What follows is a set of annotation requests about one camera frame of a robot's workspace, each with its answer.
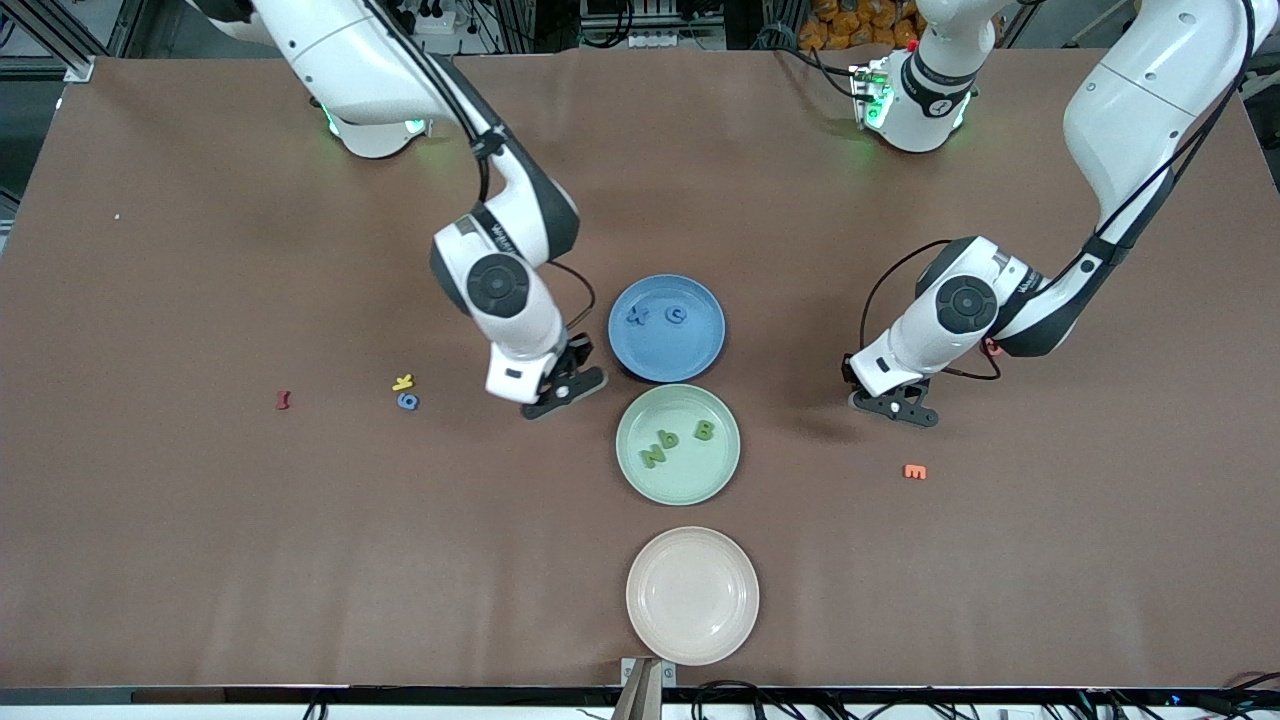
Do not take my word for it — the metal table clamp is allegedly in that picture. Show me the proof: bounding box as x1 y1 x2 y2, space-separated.
620 655 677 720

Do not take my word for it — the blue plate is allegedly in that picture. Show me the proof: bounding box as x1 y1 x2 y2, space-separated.
608 274 727 384

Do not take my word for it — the beige plate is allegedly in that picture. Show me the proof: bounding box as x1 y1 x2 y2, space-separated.
625 526 761 667

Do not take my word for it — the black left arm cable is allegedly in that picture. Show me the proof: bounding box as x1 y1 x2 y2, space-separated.
859 0 1259 383

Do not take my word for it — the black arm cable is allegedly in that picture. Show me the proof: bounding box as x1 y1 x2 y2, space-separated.
365 0 598 341
859 0 1259 383

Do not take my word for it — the brown table cover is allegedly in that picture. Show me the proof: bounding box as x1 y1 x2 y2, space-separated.
0 45 1280 691

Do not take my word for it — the black table edge rail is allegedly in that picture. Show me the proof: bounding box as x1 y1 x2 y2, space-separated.
0 686 1280 709

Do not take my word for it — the black cable loop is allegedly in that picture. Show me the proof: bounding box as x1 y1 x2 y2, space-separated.
690 680 791 720

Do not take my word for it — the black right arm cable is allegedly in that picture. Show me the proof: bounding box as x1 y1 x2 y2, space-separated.
365 0 598 341

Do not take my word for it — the white power strip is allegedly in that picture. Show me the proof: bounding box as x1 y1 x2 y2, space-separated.
398 0 463 36
628 30 726 51

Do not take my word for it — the aluminium frame profile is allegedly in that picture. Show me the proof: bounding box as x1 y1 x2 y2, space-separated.
0 0 96 83

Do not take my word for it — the orange packaged goods pile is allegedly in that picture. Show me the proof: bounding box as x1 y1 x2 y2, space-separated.
798 0 926 51

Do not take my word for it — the green plate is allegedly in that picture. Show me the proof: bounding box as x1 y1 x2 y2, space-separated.
615 384 742 507

